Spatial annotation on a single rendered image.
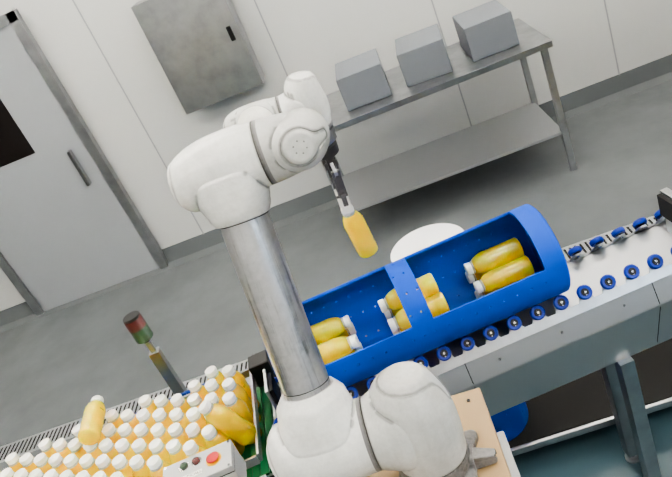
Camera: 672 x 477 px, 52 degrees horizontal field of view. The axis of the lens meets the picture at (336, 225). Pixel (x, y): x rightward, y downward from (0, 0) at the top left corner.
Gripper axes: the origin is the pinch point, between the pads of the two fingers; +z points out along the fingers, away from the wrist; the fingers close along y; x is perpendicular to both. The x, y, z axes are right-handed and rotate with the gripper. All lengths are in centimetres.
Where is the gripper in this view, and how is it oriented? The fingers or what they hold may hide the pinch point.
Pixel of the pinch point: (343, 201)
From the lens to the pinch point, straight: 203.4
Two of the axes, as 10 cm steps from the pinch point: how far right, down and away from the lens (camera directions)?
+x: -9.2, 3.8, -0.5
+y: -2.4, -4.6, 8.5
